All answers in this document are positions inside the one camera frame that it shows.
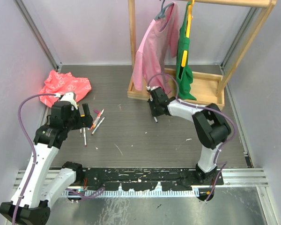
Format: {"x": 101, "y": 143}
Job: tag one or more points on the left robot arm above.
{"x": 32, "y": 202}

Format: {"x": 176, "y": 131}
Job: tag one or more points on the white cable duct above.
{"x": 149, "y": 194}

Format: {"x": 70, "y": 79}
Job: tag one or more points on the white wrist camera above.
{"x": 70, "y": 97}
{"x": 149, "y": 89}

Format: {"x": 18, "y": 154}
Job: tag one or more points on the purple capped white pen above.
{"x": 84, "y": 136}

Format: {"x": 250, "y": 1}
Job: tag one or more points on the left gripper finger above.
{"x": 86, "y": 109}
{"x": 87, "y": 121}

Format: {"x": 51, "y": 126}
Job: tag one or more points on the yellow clothes hanger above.
{"x": 187, "y": 31}

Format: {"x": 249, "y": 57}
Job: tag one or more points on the wooden clothes rack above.
{"x": 208, "y": 88}

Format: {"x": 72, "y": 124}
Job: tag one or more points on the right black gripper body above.
{"x": 153, "y": 106}

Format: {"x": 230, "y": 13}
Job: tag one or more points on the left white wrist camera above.
{"x": 70, "y": 97}

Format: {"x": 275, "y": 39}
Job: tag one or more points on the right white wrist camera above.
{"x": 149, "y": 89}

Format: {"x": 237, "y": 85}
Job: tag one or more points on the pink shirt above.
{"x": 161, "y": 36}

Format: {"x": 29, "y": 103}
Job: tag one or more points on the orange marker pen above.
{"x": 97, "y": 119}

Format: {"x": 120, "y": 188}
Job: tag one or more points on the green shirt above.
{"x": 184, "y": 76}

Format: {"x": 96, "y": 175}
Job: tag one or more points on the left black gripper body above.
{"x": 74, "y": 123}

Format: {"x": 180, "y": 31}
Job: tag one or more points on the red patterned cloth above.
{"x": 64, "y": 83}

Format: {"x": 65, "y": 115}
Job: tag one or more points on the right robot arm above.
{"x": 210, "y": 124}

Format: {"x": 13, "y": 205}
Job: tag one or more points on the grey clothes hanger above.
{"x": 164, "y": 7}

